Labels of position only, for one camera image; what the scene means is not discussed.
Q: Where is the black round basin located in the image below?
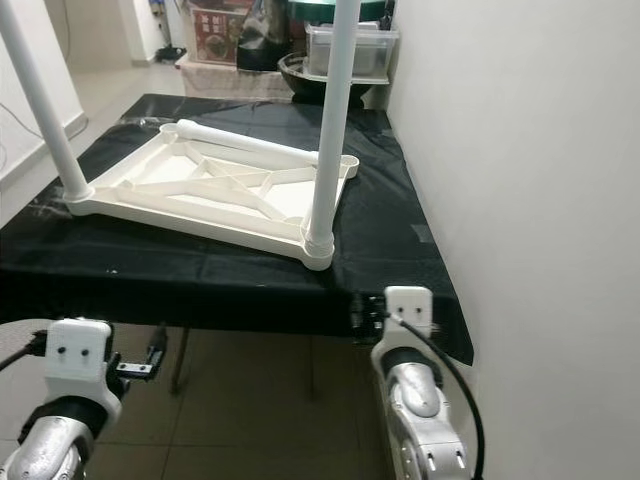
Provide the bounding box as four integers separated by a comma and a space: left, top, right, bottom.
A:
278, 52, 386, 106

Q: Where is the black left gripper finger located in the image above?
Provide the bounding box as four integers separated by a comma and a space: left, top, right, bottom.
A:
117, 322, 169, 379

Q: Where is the black tablecloth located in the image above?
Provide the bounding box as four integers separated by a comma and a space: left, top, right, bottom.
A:
0, 93, 476, 366

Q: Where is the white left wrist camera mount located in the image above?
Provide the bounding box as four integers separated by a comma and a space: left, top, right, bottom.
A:
45, 318, 126, 401

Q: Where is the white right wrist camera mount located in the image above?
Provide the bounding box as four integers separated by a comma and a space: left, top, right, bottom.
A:
372, 286, 434, 356

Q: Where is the orange-lidded clear storage bin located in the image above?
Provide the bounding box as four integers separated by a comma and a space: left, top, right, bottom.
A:
188, 0, 266, 66

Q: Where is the black wall cable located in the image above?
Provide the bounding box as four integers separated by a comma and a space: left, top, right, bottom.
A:
0, 100, 51, 141

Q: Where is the black plastic bag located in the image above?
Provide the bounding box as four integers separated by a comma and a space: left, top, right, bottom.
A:
238, 0, 301, 73

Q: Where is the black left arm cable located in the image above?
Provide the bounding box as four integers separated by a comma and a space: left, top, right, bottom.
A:
0, 335, 51, 373

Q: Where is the green round lid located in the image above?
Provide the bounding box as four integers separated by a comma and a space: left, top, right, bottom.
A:
288, 0, 391, 26

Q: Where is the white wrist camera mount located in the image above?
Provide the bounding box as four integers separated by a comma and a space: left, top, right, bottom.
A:
372, 286, 434, 356
45, 318, 126, 401

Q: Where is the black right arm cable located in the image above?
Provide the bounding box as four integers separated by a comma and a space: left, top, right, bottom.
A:
385, 314, 486, 480

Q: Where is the clear plastic container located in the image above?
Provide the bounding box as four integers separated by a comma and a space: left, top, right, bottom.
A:
305, 22, 401, 83

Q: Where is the beige patterned box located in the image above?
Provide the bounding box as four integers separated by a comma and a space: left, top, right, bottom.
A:
175, 58, 296, 101

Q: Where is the grey metal table leg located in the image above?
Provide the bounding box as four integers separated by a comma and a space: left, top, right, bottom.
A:
175, 328, 193, 393

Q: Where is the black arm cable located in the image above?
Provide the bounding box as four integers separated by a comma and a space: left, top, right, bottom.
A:
385, 314, 486, 480
0, 335, 51, 373

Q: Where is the white plastic table top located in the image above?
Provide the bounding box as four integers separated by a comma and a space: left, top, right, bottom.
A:
60, 120, 361, 273

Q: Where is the black floor mop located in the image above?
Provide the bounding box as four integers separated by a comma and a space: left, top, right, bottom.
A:
150, 0, 189, 63

